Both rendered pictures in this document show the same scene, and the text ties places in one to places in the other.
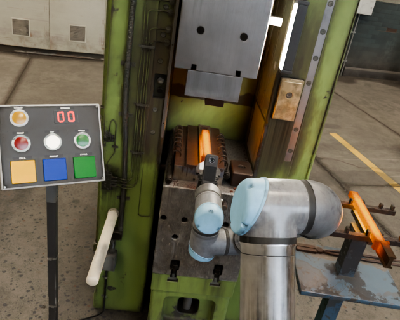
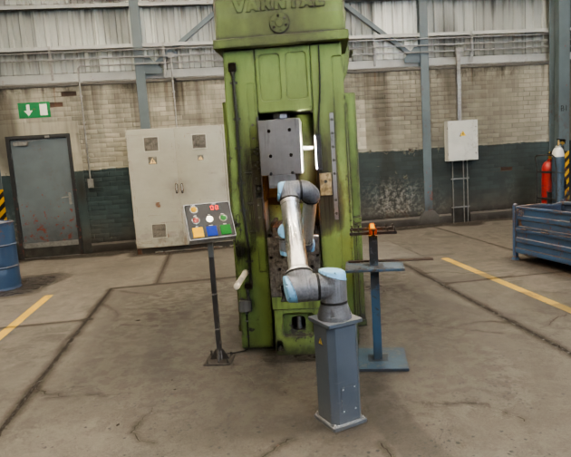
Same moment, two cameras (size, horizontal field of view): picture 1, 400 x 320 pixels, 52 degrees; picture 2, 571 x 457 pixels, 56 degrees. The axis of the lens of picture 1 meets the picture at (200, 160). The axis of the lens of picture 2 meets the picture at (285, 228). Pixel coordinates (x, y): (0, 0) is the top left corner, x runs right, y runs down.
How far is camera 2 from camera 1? 249 cm
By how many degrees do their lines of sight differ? 20
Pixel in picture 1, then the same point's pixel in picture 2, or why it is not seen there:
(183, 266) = not seen: hidden behind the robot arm
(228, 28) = (283, 152)
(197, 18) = (267, 150)
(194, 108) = not seen: hidden behind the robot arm
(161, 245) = (273, 276)
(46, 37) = (180, 235)
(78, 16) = not seen: hidden behind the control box
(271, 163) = (328, 222)
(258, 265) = (285, 204)
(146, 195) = (263, 257)
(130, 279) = (262, 320)
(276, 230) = (288, 192)
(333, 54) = (343, 156)
